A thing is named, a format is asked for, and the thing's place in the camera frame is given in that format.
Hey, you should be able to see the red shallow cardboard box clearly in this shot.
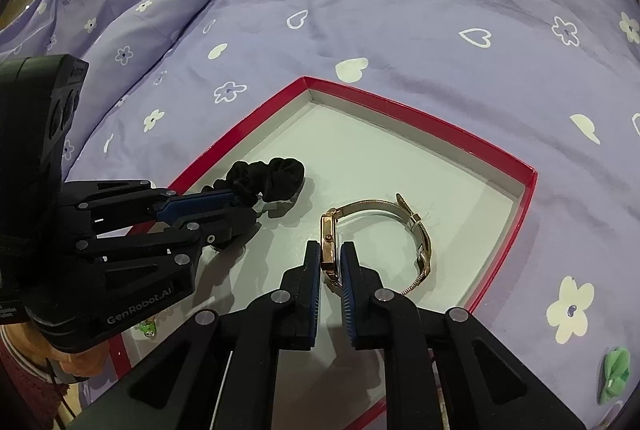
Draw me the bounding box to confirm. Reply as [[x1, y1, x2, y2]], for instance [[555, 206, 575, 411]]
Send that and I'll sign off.
[[107, 76, 538, 430]]

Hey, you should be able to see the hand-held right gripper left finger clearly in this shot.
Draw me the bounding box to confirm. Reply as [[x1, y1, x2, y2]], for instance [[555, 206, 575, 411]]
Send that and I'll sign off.
[[65, 240, 323, 430]]

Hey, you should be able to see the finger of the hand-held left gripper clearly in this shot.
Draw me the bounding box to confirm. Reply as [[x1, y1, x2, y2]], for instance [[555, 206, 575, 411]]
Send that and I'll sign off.
[[75, 210, 258, 261], [75, 180, 261, 236]]

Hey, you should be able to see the bead chain with green charm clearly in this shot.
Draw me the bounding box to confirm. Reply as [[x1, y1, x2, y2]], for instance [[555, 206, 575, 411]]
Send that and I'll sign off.
[[134, 317, 160, 340]]

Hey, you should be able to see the purple floral bed sheet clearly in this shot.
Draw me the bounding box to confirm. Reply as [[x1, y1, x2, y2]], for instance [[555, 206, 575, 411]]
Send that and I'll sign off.
[[0, 0, 640, 430]]

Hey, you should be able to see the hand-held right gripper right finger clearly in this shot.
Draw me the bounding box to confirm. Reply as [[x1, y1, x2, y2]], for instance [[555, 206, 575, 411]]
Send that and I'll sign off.
[[339, 241, 588, 430]]

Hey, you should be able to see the person's left hand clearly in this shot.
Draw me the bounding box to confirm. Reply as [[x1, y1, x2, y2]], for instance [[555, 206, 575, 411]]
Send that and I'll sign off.
[[42, 342, 108, 381]]

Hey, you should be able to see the gold mesh band watch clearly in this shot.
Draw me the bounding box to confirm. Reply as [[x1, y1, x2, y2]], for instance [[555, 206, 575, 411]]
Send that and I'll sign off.
[[320, 193, 432, 296]]

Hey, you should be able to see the mint green hair tie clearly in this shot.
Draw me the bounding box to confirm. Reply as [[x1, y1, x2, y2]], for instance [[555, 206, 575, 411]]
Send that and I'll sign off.
[[600, 346, 632, 403]]

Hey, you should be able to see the black scrunchie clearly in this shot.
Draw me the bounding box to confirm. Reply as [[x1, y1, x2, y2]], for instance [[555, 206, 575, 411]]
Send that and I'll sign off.
[[202, 157, 306, 216]]

